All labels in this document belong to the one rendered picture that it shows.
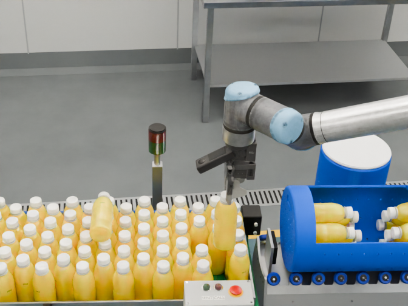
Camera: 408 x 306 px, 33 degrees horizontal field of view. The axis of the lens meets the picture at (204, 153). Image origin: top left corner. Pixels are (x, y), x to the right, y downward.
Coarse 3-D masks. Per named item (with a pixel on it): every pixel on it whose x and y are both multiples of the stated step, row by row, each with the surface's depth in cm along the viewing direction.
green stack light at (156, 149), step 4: (148, 140) 250; (148, 144) 251; (152, 144) 248; (156, 144) 248; (160, 144) 248; (164, 144) 249; (148, 148) 252; (152, 148) 249; (156, 148) 249; (160, 148) 249; (164, 148) 250; (152, 152) 250; (156, 152) 250; (160, 152) 250; (164, 152) 251
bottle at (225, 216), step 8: (216, 208) 206; (224, 208) 204; (232, 208) 204; (216, 216) 206; (224, 216) 204; (232, 216) 205; (216, 224) 208; (224, 224) 206; (232, 224) 207; (216, 232) 209; (224, 232) 208; (232, 232) 209; (216, 240) 211; (224, 240) 210; (232, 240) 211; (224, 248) 212; (232, 248) 213
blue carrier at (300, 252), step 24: (288, 192) 227; (312, 192) 238; (336, 192) 239; (360, 192) 239; (384, 192) 240; (288, 216) 227; (312, 216) 217; (360, 216) 245; (288, 240) 227; (312, 240) 217; (288, 264) 227; (312, 264) 221; (336, 264) 222; (360, 264) 222; (384, 264) 223
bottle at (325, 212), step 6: (318, 204) 227; (324, 204) 227; (330, 204) 227; (336, 204) 228; (318, 210) 225; (324, 210) 225; (330, 210) 225; (336, 210) 226; (342, 210) 227; (318, 216) 225; (324, 216) 225; (330, 216) 225; (336, 216) 226; (342, 216) 227; (318, 222) 226; (324, 222) 227; (330, 222) 227; (336, 222) 228
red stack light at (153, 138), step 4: (148, 132) 248; (164, 132) 246; (148, 136) 249; (152, 136) 246; (156, 136) 246; (160, 136) 246; (164, 136) 247; (152, 140) 247; (156, 140) 247; (160, 140) 247; (164, 140) 248
